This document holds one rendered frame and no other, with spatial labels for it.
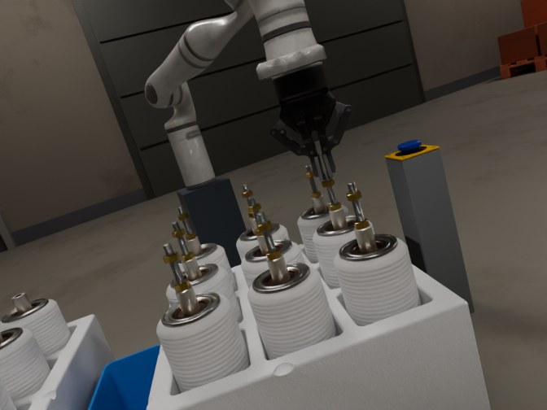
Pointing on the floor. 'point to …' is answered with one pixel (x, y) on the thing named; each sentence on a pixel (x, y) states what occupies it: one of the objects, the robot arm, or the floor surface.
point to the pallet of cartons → (526, 41)
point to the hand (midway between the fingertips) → (323, 166)
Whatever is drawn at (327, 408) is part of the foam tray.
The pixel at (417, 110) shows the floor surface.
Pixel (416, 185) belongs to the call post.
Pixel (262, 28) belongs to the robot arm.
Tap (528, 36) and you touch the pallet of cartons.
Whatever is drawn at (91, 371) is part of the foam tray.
